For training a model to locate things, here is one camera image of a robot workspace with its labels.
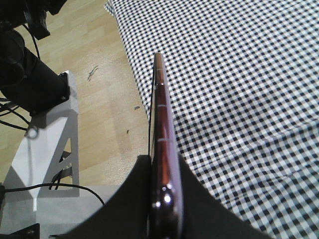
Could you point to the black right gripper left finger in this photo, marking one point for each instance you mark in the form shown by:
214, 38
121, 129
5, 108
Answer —
125, 214

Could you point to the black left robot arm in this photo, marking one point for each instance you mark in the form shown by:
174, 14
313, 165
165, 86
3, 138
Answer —
24, 78

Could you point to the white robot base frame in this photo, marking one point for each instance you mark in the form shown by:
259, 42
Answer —
42, 182

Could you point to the black white checkered bedsheet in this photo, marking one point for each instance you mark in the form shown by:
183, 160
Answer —
244, 86

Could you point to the black pink smartphone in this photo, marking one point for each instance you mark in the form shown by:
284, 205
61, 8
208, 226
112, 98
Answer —
166, 208

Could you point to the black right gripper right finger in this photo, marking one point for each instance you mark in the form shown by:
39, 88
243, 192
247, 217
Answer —
205, 218

